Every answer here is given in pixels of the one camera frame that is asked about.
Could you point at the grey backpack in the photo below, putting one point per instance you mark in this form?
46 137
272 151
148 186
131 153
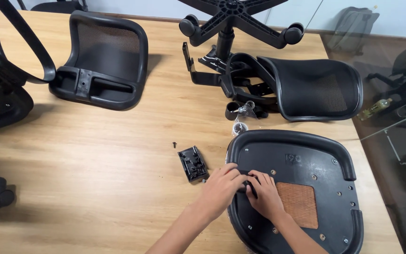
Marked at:
352 30

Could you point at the black chair base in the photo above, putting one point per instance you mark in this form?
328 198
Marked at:
56 5

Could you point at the black mesh chair backrest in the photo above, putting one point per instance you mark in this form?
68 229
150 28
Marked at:
108 60

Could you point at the small black plastic part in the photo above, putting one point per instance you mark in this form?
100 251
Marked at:
251 184

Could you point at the clear plastic bottle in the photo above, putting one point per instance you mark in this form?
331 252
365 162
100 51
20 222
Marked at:
375 108

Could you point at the black plastic sleeve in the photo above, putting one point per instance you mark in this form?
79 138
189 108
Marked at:
231 111

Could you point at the black chair seat pan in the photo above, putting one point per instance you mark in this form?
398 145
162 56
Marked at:
315 165

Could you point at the black metal chair mechanism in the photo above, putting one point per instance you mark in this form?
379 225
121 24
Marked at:
203 76

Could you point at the black mesh seat shell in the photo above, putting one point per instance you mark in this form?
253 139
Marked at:
315 88

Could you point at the person's left hand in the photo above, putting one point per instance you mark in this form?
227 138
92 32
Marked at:
219 192

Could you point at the black plastic bracket plate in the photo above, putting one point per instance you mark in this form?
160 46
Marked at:
192 164

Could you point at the person's right hand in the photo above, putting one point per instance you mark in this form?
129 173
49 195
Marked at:
266 197

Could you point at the clear plastic bag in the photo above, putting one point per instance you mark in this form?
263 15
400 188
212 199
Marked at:
243 113

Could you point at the black star base with casters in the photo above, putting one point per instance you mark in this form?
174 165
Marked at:
234 17

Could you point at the black curved armrest loop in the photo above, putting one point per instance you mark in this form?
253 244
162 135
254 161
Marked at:
48 63
236 91

